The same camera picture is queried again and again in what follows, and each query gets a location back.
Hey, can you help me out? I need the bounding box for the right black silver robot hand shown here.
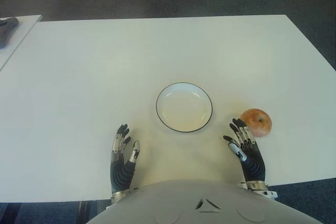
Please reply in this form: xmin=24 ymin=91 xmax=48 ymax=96
xmin=223 ymin=118 xmax=267 ymax=183

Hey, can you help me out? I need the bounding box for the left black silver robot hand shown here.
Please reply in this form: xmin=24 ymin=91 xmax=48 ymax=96
xmin=109 ymin=123 xmax=141 ymax=195

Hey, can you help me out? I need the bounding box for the red yellow apple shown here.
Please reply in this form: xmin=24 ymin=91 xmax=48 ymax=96
xmin=240 ymin=108 xmax=273 ymax=138

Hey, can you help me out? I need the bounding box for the white plate with black rim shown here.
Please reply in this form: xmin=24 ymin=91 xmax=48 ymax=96
xmin=155 ymin=82 xmax=214 ymax=133

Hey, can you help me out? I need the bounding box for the grey robot torso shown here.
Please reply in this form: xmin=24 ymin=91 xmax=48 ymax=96
xmin=90 ymin=179 xmax=320 ymax=224

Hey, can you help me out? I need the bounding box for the black device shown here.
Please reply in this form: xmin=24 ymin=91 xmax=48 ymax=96
xmin=0 ymin=17 xmax=19 ymax=49

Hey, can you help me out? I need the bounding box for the grey table leg frame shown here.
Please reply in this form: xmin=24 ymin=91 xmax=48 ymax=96
xmin=77 ymin=200 xmax=111 ymax=224

